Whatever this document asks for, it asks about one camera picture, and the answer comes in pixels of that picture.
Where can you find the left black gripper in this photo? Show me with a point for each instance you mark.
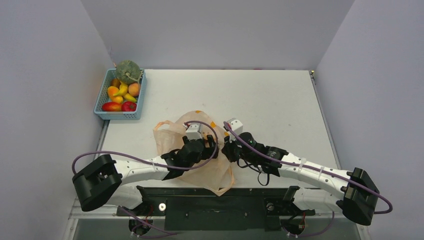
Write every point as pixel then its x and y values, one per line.
pixel 207 152

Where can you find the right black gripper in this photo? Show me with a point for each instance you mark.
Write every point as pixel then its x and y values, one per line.
pixel 230 149

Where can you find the translucent orange plastic bag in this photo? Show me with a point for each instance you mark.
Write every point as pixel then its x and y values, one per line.
pixel 217 175

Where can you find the red tomato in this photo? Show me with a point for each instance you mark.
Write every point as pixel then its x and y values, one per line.
pixel 129 106

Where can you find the yellow banana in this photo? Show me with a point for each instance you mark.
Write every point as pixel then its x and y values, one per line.
pixel 128 97
pixel 123 90

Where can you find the red yellow mango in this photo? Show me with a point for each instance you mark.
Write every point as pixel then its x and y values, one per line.
pixel 111 107

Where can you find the green netted melon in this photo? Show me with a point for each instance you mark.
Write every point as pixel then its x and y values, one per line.
pixel 128 72

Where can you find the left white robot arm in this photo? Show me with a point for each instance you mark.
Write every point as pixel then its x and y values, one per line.
pixel 106 181

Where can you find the orange peach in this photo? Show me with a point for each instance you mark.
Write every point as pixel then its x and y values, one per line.
pixel 134 89

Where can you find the brown kiwi fruit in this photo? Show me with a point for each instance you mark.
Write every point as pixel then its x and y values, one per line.
pixel 115 83

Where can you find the blue plastic basket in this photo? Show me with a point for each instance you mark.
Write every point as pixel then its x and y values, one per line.
pixel 103 98

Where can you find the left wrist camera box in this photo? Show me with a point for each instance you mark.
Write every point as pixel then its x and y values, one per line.
pixel 193 132

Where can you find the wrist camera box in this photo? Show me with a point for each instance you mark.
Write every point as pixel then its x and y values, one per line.
pixel 193 132
pixel 233 126

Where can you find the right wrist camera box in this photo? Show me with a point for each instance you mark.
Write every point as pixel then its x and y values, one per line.
pixel 233 126

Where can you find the aluminium frame rail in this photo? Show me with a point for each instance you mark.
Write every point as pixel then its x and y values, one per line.
pixel 111 212

